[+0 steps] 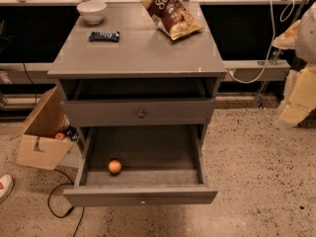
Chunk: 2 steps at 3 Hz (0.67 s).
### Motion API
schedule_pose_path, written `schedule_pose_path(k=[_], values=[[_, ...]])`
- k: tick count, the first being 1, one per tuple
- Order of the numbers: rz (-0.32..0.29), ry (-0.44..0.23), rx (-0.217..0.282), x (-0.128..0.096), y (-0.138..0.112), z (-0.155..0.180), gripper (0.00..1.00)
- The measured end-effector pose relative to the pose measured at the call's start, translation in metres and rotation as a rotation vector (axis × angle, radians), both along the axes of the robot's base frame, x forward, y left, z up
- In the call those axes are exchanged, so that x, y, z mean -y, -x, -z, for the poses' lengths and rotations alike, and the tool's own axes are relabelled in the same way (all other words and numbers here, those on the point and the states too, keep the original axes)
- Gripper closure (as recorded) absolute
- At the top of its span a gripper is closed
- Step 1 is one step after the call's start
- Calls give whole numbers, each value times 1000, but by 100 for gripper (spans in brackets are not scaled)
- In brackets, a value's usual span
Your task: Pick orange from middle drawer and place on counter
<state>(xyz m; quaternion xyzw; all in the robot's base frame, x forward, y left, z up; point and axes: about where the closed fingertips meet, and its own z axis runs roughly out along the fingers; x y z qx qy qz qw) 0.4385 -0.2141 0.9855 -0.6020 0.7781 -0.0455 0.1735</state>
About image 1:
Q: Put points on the orange fruit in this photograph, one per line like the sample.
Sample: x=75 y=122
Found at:
x=114 y=167

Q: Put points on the open cardboard box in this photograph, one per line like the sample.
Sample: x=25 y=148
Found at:
x=38 y=147

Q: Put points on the white sneaker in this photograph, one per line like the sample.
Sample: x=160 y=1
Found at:
x=6 y=186

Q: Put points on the dark blue candy bar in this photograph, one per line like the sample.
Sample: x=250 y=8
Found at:
x=104 y=36

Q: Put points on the metal stand pole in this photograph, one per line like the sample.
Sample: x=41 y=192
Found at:
x=273 y=52

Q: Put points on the closed grey top drawer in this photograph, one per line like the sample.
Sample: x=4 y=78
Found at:
x=134 y=112

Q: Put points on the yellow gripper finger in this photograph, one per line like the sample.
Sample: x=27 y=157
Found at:
x=299 y=96
x=287 y=39

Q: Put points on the brown yellow chip bag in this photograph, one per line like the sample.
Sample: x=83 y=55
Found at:
x=172 y=17

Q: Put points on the grey wooden drawer cabinet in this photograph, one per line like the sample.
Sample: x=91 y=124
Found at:
x=143 y=65

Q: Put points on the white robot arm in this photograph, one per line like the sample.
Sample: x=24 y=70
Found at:
x=305 y=43

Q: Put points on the white ceramic bowl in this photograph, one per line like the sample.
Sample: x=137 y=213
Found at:
x=93 y=12

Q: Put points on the red apple in box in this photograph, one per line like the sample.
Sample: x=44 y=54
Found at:
x=60 y=136

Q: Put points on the open grey middle drawer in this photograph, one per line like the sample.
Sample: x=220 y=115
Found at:
x=160 y=165

